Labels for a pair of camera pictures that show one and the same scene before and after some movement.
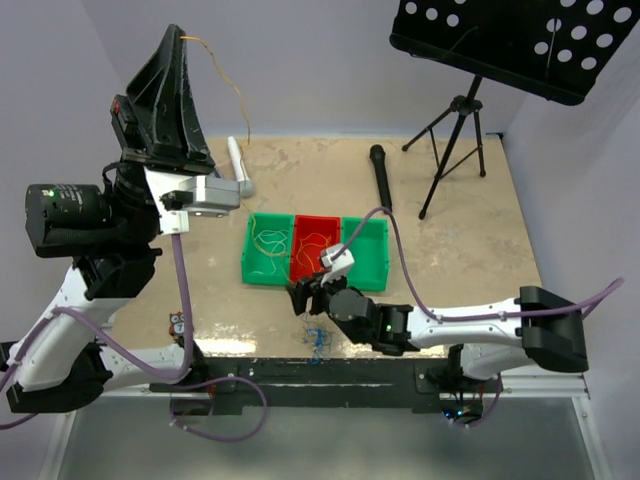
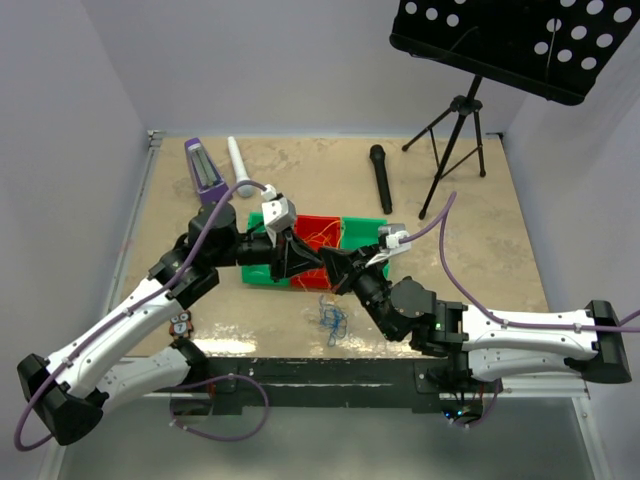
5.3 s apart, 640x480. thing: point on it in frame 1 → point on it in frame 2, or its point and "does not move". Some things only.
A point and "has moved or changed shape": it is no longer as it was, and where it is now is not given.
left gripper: [162, 90] → [290, 257]
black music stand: [556, 49] does not move
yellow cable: [326, 240] has moved or changed shape
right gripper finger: [299, 294] → [338, 264]
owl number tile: [177, 323] does not move
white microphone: [245, 184] does not move
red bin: [311, 234] does not move
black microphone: [377, 153] does not move
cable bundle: [315, 336] has moved or changed shape
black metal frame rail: [258, 383] does not move
